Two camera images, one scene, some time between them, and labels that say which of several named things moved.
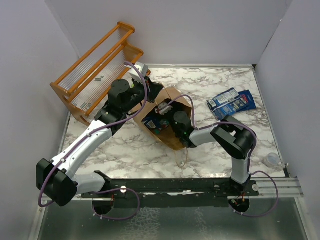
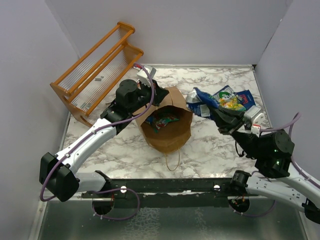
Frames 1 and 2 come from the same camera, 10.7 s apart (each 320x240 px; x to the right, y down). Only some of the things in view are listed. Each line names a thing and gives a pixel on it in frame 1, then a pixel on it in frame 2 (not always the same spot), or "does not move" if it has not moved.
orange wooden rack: x=83 y=88 does not move
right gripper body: x=170 y=115 -> x=240 y=128
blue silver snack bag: x=152 y=120 -> x=200 y=103
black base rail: x=151 y=192 does not move
